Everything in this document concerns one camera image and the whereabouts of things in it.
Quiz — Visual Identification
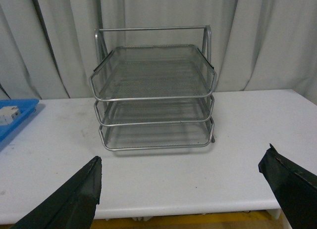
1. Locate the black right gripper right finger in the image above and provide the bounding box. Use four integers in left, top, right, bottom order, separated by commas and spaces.
258, 144, 317, 229

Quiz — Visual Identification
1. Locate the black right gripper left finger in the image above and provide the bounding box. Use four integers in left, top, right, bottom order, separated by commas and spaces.
12, 156, 102, 229

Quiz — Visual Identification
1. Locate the silver three-tier mesh rack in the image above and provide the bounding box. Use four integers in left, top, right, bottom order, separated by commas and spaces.
89, 25, 216, 152

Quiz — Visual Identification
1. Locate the blue plastic tray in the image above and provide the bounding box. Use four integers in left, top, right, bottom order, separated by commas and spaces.
0, 99, 39, 150

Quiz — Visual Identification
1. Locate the grey curtain backdrop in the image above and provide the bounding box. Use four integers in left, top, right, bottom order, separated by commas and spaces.
0, 0, 317, 102

